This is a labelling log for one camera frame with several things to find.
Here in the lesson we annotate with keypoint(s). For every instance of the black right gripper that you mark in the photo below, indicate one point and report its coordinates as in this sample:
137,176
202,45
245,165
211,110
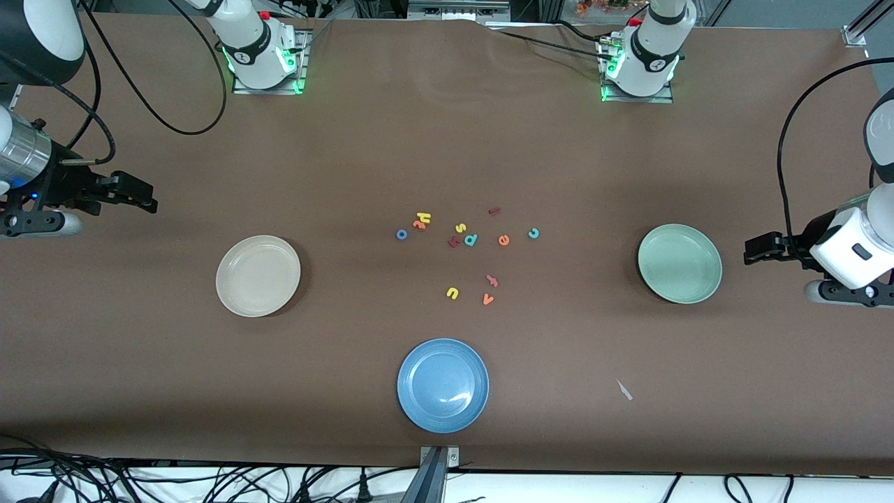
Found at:
61,187

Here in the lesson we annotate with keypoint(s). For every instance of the black power plug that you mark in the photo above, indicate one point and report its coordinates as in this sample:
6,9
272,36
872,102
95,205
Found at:
362,486
304,493

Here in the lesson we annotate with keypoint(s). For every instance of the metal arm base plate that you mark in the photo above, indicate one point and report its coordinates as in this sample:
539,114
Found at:
237,89
635,100

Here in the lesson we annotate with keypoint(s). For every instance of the grey metal box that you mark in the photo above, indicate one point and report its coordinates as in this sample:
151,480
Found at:
457,10

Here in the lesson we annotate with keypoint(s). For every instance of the brown table cover sheet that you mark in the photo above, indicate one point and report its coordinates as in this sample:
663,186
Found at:
447,140

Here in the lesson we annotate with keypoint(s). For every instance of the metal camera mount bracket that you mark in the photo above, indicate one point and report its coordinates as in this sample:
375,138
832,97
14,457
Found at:
434,475

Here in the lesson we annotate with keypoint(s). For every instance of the aluminium frame profile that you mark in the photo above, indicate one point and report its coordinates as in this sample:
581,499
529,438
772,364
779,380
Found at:
855,35

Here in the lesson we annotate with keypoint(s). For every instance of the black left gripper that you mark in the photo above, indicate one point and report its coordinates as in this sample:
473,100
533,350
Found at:
795,247

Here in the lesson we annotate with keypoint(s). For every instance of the blue round plate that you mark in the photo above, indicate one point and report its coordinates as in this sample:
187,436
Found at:
443,385

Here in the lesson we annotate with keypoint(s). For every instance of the beige brown round plate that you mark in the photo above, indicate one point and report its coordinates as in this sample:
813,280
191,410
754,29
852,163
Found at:
258,276

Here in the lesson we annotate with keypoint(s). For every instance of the small white paper scrap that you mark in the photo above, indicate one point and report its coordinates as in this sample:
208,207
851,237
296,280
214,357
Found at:
624,390

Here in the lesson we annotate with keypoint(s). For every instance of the orange artificial flowers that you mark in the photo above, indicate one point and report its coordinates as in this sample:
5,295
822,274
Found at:
594,7

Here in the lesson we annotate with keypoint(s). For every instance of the pale green round plate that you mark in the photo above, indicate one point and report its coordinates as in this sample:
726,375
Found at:
679,264

